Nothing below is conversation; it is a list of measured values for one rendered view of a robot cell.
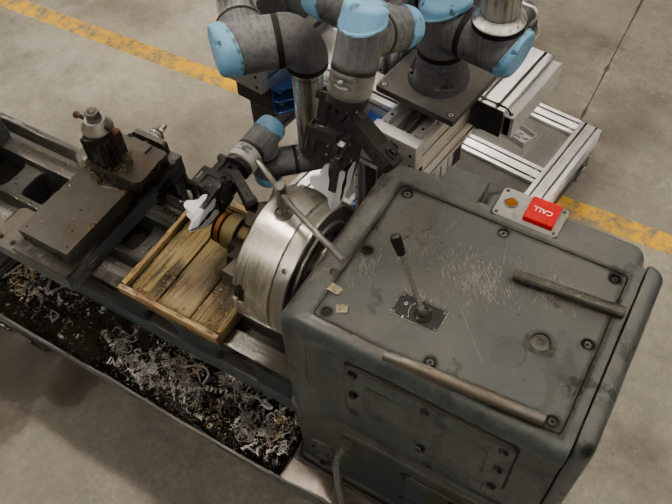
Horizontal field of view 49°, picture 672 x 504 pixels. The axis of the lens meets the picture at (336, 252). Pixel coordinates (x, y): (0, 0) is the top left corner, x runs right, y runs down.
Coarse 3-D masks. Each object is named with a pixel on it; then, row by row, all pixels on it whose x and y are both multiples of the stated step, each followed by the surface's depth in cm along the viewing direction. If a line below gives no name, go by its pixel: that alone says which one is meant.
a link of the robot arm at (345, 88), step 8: (336, 72) 118; (328, 80) 121; (336, 80) 119; (344, 80) 118; (352, 80) 118; (360, 80) 118; (368, 80) 119; (328, 88) 121; (336, 88) 119; (344, 88) 119; (352, 88) 118; (360, 88) 119; (368, 88) 120; (336, 96) 120; (344, 96) 119; (352, 96) 119; (360, 96) 119; (368, 96) 121
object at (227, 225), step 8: (224, 216) 165; (232, 216) 164; (240, 216) 165; (216, 224) 164; (224, 224) 163; (232, 224) 163; (240, 224) 163; (216, 232) 164; (224, 232) 163; (232, 232) 162; (240, 232) 163; (216, 240) 166; (224, 240) 164
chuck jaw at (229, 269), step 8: (232, 240) 161; (240, 240) 162; (232, 248) 160; (240, 248) 160; (232, 256) 158; (232, 264) 156; (224, 272) 154; (232, 272) 154; (224, 280) 155; (232, 280) 154; (232, 288) 156; (240, 288) 152; (240, 296) 153
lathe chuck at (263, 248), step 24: (288, 192) 154; (312, 192) 156; (264, 216) 149; (264, 240) 147; (288, 240) 146; (240, 264) 149; (264, 264) 147; (264, 288) 148; (240, 312) 158; (264, 312) 151
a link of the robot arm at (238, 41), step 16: (224, 0) 165; (240, 0) 163; (224, 16) 157; (240, 16) 155; (256, 16) 155; (272, 16) 154; (208, 32) 157; (224, 32) 152; (240, 32) 152; (256, 32) 152; (272, 32) 152; (224, 48) 152; (240, 48) 152; (256, 48) 153; (272, 48) 153; (224, 64) 154; (240, 64) 154; (256, 64) 155; (272, 64) 156
